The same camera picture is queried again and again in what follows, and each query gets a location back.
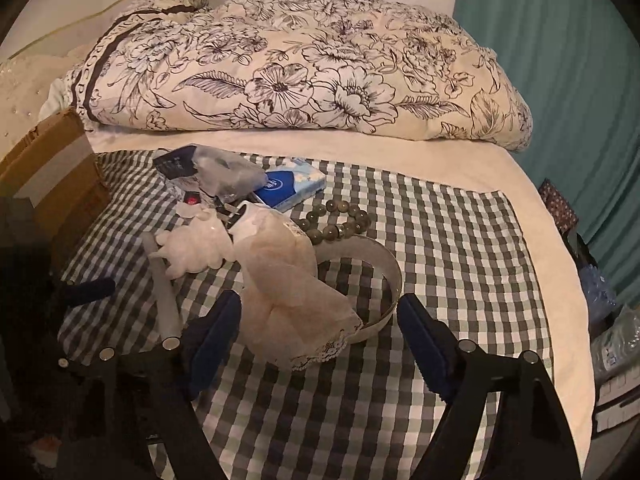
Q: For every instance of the cream lace cloth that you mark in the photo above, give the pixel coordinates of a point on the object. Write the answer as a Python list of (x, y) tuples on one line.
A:
[(280, 285)]

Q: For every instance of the plastic wrapped package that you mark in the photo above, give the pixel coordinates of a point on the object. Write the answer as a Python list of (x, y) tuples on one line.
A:
[(620, 340)]

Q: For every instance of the brown patterned bag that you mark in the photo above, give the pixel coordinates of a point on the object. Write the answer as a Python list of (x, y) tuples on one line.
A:
[(560, 207)]

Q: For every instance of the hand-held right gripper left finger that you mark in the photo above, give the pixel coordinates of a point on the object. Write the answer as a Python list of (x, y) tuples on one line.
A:
[(215, 345)]

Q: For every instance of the clear plastic bag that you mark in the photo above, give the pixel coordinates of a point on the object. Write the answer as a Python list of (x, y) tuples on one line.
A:
[(225, 172)]

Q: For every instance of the white fluffy toy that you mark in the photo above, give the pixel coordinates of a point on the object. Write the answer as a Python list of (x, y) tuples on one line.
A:
[(192, 247)]

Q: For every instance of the white ridged object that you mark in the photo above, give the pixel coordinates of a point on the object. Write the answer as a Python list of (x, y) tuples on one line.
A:
[(617, 400)]

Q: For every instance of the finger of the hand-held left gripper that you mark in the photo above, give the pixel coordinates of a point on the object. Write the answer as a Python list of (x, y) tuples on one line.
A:
[(92, 291)]

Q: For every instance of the white plastic tube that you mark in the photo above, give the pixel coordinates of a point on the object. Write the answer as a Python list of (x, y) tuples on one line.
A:
[(162, 300)]

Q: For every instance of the beige tufted headboard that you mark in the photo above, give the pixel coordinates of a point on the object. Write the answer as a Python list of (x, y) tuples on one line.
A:
[(22, 90)]

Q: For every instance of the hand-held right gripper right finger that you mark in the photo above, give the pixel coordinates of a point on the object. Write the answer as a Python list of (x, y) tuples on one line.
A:
[(425, 350)]

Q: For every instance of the green checkered cloth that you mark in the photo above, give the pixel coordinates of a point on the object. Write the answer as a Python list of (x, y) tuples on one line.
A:
[(450, 260)]

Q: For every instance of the brown cardboard box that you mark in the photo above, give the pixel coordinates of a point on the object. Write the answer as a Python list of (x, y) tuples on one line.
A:
[(55, 160)]

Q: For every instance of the dark tissue pack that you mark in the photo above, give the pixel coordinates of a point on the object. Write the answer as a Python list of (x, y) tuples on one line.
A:
[(172, 165)]

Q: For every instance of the black and white clip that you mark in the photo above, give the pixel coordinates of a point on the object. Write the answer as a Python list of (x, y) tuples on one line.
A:
[(230, 215)]

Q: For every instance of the light green towel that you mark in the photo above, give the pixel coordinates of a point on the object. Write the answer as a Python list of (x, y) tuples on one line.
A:
[(52, 100)]

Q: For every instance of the blue tissue pack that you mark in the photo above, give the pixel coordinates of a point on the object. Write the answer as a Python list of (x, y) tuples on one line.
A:
[(292, 185)]

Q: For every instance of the small red packet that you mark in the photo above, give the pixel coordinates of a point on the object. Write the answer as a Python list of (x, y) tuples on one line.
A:
[(190, 202)]

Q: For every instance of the teal curtain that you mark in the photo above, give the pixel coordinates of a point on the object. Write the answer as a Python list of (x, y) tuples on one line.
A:
[(550, 60)]

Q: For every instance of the floral quilt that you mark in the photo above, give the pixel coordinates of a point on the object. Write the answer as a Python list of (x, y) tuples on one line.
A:
[(300, 70)]

